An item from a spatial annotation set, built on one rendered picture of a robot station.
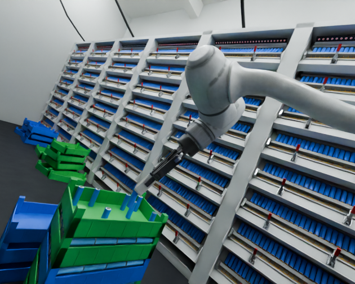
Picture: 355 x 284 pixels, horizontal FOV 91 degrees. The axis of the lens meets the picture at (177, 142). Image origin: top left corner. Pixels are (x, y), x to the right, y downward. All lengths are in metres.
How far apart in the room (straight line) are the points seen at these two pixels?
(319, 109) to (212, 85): 0.25
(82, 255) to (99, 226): 0.08
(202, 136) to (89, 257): 0.46
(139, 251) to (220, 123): 0.49
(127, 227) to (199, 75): 0.47
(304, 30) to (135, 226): 1.40
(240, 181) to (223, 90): 0.76
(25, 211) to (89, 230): 0.58
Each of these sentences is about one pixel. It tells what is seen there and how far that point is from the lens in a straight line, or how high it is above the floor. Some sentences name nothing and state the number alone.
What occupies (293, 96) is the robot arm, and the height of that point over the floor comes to 0.92.
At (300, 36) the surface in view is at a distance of 1.44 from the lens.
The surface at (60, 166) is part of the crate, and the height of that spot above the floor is 0.11.
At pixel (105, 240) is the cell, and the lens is 0.61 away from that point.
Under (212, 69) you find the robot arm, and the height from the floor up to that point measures 0.90.
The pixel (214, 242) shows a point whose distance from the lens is 1.19.
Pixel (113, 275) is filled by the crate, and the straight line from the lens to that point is 0.70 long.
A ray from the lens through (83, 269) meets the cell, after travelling 0.65.
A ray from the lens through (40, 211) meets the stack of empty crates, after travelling 1.10.
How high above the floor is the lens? 0.71
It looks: 2 degrees up
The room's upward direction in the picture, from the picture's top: 23 degrees clockwise
